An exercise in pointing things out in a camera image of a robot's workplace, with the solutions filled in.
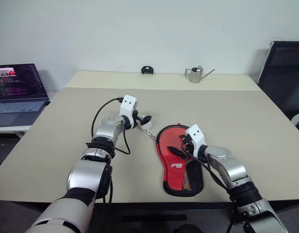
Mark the white rounded object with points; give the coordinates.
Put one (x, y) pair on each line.
(298, 123)

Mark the steel watering can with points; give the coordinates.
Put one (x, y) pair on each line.
(196, 75)

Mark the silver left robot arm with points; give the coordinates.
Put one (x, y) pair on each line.
(91, 170)

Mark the black mesh office chair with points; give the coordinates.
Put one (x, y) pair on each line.
(283, 77)

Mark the dark rounded shape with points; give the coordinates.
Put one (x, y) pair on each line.
(188, 228)

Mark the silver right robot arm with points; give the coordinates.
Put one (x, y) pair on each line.
(234, 172)

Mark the open dark laptop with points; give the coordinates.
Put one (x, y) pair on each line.
(18, 85)

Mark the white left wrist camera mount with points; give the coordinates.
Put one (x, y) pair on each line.
(128, 105)

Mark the white side table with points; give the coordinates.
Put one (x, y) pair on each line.
(11, 129)

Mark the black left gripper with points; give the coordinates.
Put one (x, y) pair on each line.
(135, 120)

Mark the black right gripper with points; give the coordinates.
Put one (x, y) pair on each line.
(187, 146)

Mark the small black clip object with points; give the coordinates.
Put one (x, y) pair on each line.
(147, 70)

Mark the black table frame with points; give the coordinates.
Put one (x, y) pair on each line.
(164, 206)

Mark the beige table cover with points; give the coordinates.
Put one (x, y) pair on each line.
(67, 136)

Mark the black red paddle case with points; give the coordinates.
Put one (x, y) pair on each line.
(175, 167)

